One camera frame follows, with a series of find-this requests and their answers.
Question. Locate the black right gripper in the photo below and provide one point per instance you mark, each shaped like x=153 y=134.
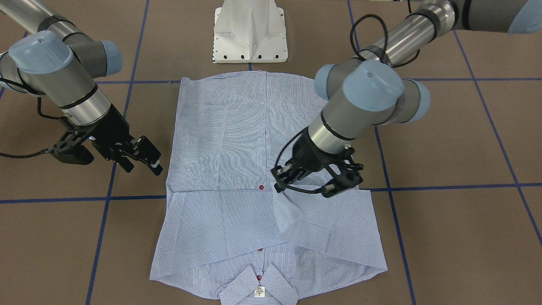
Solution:
x=111 y=129

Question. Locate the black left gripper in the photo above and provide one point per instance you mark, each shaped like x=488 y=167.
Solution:
x=308 y=155

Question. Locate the light blue striped shirt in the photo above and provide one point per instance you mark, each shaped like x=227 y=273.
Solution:
x=227 y=233

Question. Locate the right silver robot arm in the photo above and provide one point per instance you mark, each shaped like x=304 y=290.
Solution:
x=59 y=61

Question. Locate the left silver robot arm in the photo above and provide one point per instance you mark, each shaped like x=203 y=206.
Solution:
x=366 y=91

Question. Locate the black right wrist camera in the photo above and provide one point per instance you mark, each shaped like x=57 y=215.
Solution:
x=69 y=149

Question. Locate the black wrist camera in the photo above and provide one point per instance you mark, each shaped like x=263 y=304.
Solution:
x=344 y=171
x=69 y=149

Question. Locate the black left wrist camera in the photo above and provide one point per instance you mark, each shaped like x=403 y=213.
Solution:
x=344 y=171

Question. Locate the white camera stand pedestal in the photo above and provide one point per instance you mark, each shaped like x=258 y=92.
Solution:
x=249 y=31

